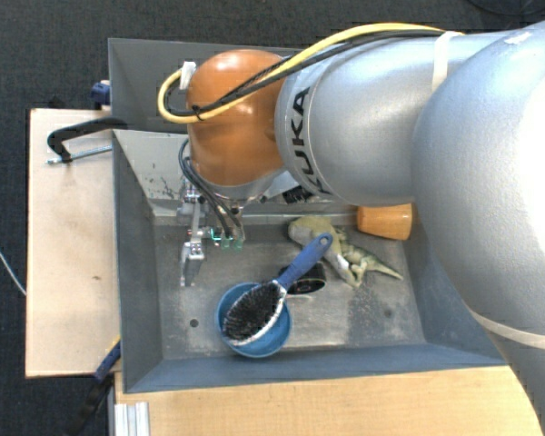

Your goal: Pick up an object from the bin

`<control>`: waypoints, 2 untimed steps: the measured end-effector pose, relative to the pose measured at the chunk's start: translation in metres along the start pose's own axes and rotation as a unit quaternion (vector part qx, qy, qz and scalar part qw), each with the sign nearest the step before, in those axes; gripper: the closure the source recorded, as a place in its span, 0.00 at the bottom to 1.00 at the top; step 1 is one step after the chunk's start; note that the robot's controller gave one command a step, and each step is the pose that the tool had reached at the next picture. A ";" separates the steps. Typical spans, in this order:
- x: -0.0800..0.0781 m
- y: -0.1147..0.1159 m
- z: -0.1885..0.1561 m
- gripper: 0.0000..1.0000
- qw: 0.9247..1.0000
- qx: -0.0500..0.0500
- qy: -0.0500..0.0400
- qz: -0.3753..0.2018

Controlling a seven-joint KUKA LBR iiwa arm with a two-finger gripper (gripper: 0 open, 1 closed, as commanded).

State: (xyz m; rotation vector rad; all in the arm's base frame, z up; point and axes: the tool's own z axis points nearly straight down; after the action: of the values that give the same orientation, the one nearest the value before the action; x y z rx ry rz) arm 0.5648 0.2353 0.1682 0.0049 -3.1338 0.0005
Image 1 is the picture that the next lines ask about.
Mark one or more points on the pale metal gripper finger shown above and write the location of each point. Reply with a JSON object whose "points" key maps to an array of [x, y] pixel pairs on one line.
{"points": [[193, 266], [182, 266]]}

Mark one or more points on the grey metal bin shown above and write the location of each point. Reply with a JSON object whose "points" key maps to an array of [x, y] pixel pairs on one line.
{"points": [[172, 325]]}

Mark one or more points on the blue hairbrush with black bristles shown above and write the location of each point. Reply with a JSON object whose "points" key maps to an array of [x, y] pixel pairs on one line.
{"points": [[254, 311]]}

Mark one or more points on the blue bowl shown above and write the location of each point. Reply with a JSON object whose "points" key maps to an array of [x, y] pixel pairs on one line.
{"points": [[272, 339]]}

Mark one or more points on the pale wood flat board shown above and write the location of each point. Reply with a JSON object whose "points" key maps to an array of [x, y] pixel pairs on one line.
{"points": [[72, 252]]}

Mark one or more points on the black round box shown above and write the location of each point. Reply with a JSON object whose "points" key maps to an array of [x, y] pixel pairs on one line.
{"points": [[311, 282]]}

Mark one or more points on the green toy dinosaur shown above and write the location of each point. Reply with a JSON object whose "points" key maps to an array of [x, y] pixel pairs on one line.
{"points": [[354, 257]]}

